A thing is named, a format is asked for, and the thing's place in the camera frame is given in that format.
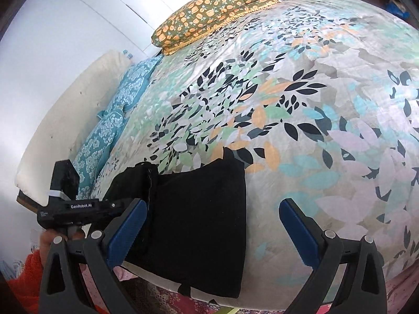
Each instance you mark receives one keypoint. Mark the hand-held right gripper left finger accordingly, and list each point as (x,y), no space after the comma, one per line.
(126,232)

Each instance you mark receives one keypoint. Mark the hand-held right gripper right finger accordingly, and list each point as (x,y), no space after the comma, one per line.
(299,232)

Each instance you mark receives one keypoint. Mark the person's right leg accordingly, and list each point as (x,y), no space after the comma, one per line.
(404,294)

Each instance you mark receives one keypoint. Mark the person's left hand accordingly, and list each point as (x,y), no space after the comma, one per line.
(45,248)

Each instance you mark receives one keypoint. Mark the black pants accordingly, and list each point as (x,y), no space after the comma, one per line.
(196,219)

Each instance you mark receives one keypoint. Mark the large blue floral pillow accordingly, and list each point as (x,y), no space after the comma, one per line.
(95,150)

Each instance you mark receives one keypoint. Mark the blue bag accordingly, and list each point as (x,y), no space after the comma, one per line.
(397,8)

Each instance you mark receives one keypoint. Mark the floral leaf bedsheet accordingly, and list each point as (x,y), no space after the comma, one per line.
(294,121)

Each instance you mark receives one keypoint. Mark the small blue floral pillow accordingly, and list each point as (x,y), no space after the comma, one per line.
(137,81)

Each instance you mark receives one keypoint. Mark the cream padded headboard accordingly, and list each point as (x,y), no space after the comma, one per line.
(65,121)

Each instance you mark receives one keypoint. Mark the patterned rug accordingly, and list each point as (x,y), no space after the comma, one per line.
(196,304)

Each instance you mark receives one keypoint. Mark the yellow floral pillow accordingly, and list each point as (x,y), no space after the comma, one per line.
(209,9)

